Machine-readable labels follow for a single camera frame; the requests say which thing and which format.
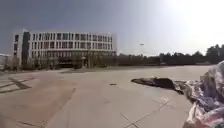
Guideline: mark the large white multi-storey building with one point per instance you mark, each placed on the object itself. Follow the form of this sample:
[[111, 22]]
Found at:
[[66, 46]]

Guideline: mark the row of trees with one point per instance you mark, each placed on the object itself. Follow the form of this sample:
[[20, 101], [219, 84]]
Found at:
[[180, 58]]

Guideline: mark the pale debris pile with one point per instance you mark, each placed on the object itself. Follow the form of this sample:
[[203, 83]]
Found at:
[[210, 96]]

